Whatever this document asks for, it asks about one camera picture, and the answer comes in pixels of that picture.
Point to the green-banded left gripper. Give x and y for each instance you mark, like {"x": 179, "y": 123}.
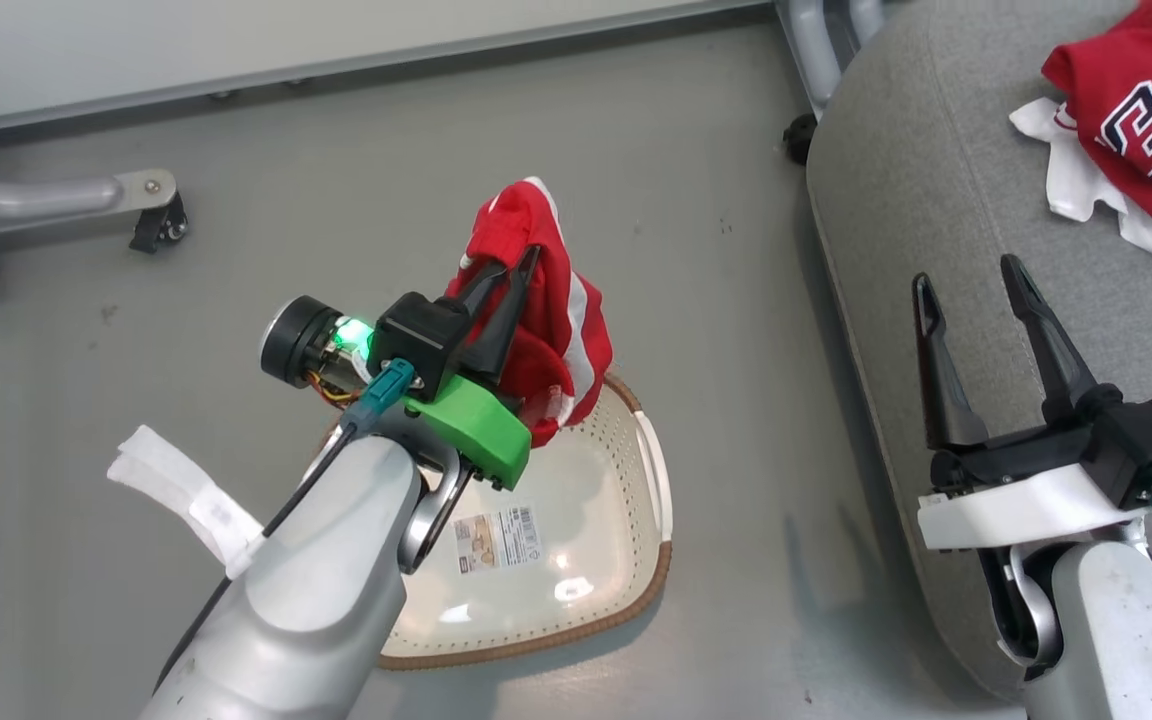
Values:
{"x": 466, "y": 425}

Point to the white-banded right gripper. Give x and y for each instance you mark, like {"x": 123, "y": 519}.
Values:
{"x": 1016, "y": 505}

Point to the red shorts with white stripes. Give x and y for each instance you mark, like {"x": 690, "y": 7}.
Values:
{"x": 576, "y": 340}

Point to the red jersey with number print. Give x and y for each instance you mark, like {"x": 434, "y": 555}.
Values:
{"x": 1116, "y": 60}

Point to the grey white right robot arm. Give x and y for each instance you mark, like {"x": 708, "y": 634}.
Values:
{"x": 1106, "y": 640}

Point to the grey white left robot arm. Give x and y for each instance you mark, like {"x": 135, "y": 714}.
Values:
{"x": 316, "y": 580}

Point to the grey fabric sofa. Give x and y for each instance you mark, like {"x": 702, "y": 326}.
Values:
{"x": 936, "y": 150}

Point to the white laundry basket brown rim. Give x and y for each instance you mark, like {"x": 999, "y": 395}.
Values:
{"x": 576, "y": 520}

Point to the paper label sticker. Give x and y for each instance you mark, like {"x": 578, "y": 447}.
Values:
{"x": 496, "y": 538}

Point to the small black round caster wheel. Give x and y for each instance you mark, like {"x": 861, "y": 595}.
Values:
{"x": 801, "y": 138}

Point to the black caster wheel with brake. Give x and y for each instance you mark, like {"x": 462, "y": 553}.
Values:
{"x": 161, "y": 225}

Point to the grey partition leg with bolt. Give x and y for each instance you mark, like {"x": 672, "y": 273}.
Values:
{"x": 46, "y": 195}

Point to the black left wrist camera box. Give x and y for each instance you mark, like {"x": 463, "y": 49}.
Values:
{"x": 421, "y": 335}

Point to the grey metal partition bottom rail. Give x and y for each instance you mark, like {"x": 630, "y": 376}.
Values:
{"x": 336, "y": 68}

